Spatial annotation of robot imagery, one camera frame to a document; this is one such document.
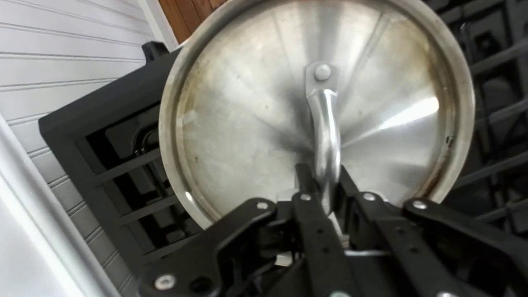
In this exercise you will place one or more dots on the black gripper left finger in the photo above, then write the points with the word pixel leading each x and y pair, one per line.
pixel 220 248

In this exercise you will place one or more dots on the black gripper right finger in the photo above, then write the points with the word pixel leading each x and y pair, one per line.
pixel 440 241

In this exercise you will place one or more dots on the stainless steel pot lid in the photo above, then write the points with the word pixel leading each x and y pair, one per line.
pixel 248 109

